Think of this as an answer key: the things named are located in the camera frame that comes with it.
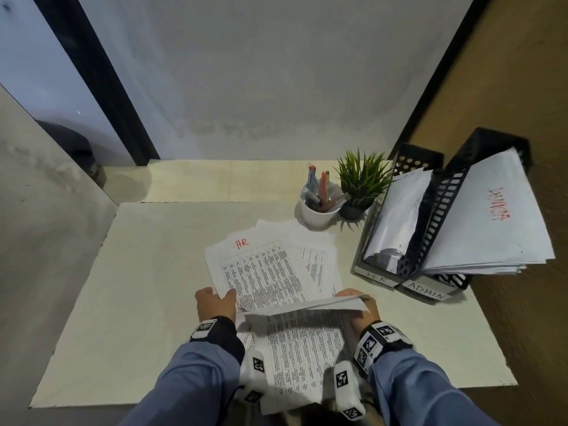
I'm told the person's left hand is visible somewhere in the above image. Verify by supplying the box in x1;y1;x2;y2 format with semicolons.
195;286;237;324

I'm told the person's right hand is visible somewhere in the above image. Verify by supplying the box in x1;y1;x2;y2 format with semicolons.
335;288;382;335

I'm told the pile of printed papers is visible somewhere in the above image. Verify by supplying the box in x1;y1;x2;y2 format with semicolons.
204;218;345;311

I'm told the white printed paper sheet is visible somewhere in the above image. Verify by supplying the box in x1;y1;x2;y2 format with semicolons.
236;295;372;415

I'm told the bundle of white papers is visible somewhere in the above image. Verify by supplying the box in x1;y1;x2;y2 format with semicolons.
363;169;434;275
419;147;556;276

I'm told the black ADMIN file holder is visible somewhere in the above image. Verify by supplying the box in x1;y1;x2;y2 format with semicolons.
353;127;533;302

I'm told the person's right forearm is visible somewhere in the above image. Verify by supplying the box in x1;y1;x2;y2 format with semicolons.
370;348;502;426

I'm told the person's left forearm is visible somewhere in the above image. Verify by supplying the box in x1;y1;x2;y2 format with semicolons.
120;341;240;426

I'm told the black left wrist band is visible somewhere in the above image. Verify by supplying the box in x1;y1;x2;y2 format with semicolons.
189;315;246;364

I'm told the white table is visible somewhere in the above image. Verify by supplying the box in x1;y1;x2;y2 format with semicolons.
30;201;518;409

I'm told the white pen cup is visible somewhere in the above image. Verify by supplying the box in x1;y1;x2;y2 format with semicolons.
300;183;343;230

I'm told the brown pen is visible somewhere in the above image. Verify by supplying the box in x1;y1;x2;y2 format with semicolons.
324;193;351;212

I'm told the light wooden ledge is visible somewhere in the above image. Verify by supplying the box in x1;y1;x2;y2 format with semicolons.
99;159;396;205

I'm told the green plant in black pot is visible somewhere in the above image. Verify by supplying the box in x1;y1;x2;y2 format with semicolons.
333;148;396;220

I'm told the dark round object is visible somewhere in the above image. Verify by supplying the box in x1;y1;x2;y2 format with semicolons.
35;119;107;189

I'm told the black edge trim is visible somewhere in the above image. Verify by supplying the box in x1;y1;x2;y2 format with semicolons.
388;0;493;160

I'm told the frosted window glass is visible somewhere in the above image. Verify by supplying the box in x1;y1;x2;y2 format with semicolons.
0;0;136;167

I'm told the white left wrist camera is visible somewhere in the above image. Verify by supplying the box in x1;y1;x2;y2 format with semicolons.
235;350;269;404

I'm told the black window frame post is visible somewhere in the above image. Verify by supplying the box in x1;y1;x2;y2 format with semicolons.
31;0;160;167

